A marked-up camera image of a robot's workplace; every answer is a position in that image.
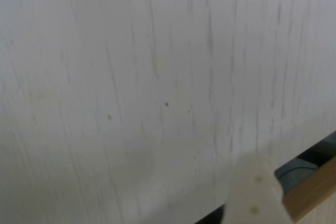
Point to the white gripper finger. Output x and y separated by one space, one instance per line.
252 195

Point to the light wooden table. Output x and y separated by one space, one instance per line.
315 191

